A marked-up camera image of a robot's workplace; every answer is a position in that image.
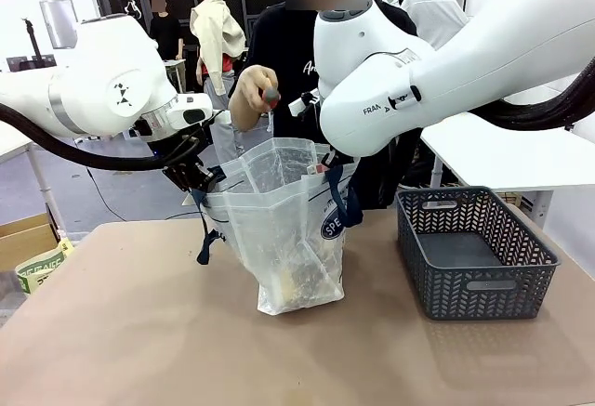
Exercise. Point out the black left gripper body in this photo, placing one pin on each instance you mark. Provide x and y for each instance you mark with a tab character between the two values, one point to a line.
183	164

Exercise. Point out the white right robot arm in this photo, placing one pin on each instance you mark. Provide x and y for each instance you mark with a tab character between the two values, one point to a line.
418	67

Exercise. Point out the person's right forearm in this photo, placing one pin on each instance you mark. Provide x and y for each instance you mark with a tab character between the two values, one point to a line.
241	115

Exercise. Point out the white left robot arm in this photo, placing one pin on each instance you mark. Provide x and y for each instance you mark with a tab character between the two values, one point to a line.
97	81

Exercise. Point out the packed goods inside bag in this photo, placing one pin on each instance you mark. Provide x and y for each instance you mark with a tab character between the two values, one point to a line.
302	280

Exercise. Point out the person's right hand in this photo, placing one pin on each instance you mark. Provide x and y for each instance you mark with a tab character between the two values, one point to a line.
255	87

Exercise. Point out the background small desk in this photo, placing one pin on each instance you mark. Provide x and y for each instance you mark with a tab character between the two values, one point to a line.
174	71

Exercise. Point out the person in black shirt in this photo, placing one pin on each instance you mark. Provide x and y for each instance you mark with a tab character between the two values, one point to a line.
293	53

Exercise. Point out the mannequin with cream jacket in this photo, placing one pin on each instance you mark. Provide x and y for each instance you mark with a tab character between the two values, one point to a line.
216	39

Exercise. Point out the background person black shirt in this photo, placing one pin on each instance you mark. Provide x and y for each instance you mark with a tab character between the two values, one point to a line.
162	30

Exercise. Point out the white side table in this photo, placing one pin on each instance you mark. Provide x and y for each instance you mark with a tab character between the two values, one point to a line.
502	155

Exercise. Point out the white table with thin leg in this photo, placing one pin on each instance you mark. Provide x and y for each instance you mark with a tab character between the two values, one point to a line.
18	146

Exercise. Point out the dark grey plastic basket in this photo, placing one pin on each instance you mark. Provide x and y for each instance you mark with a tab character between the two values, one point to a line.
474	257

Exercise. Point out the green printed carton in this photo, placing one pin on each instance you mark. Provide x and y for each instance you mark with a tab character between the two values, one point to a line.
44	269

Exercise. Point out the brown cardboard box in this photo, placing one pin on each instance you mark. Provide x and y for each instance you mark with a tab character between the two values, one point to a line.
23	239

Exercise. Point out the black tripod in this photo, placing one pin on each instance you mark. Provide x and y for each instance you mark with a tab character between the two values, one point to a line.
32	43

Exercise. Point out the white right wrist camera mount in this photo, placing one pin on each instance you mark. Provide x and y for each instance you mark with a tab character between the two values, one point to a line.
302	104

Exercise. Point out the grey wall board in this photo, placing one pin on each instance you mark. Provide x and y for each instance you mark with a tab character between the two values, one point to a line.
58	22

